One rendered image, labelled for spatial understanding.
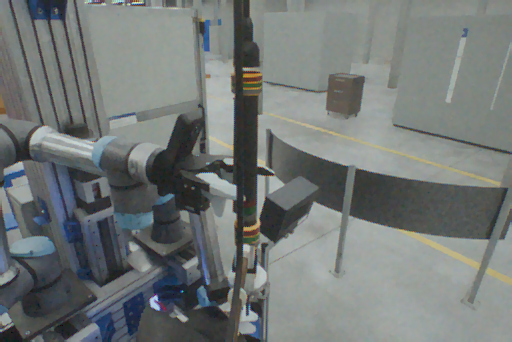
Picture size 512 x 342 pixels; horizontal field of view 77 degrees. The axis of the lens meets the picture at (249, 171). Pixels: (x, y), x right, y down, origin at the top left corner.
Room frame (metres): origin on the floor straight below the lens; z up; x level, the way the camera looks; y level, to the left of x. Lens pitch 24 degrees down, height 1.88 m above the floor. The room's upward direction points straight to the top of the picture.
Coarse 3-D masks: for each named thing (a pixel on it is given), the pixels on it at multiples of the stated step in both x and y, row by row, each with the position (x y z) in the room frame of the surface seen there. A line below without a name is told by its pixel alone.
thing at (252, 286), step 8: (248, 256) 0.40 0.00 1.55; (256, 256) 0.43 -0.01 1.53; (232, 264) 0.41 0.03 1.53; (248, 264) 0.40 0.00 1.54; (256, 264) 0.41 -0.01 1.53; (232, 272) 0.47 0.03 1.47; (248, 272) 0.41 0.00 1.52; (256, 272) 0.47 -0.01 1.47; (264, 272) 0.47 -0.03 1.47; (232, 280) 0.45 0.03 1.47; (248, 280) 0.42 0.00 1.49; (256, 280) 0.45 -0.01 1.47; (264, 280) 0.45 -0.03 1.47; (248, 288) 0.42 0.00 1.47; (256, 288) 0.43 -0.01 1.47
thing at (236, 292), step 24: (240, 0) 0.37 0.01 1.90; (240, 24) 0.37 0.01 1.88; (240, 48) 0.37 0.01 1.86; (240, 72) 0.37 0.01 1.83; (240, 96) 0.37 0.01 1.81; (240, 120) 0.36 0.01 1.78; (240, 144) 0.36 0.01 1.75; (240, 168) 0.36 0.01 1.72; (240, 192) 0.36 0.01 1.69; (240, 216) 0.36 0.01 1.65; (240, 240) 0.36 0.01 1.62; (240, 264) 0.34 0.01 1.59; (240, 288) 0.32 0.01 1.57
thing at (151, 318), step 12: (144, 312) 0.41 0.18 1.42; (156, 312) 0.43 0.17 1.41; (144, 324) 0.39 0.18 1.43; (156, 324) 0.40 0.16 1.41; (168, 324) 0.41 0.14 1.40; (180, 324) 0.42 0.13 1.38; (144, 336) 0.37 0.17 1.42; (156, 336) 0.38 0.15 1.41; (168, 336) 0.39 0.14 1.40; (180, 336) 0.40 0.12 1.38; (192, 336) 0.41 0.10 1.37; (204, 336) 0.42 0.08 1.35
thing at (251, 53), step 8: (248, 24) 0.45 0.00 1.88; (248, 32) 0.45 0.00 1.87; (248, 40) 0.45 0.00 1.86; (248, 48) 0.44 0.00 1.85; (256, 48) 0.45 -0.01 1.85; (248, 56) 0.44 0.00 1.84; (256, 56) 0.45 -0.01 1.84; (248, 64) 0.44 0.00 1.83; (256, 64) 0.44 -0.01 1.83; (256, 248) 0.45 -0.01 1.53
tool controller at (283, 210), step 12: (300, 180) 1.30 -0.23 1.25; (276, 192) 1.18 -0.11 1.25; (288, 192) 1.20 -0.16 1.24; (300, 192) 1.21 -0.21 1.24; (312, 192) 1.23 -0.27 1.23; (264, 204) 1.15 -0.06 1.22; (276, 204) 1.11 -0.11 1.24; (288, 204) 1.12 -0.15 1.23; (300, 204) 1.16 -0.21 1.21; (312, 204) 1.27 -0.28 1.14; (264, 216) 1.15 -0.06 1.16; (276, 216) 1.11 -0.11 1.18; (288, 216) 1.10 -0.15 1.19; (300, 216) 1.21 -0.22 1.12; (264, 228) 1.15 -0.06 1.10; (276, 228) 1.11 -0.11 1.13; (288, 228) 1.15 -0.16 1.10; (276, 240) 1.11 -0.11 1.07
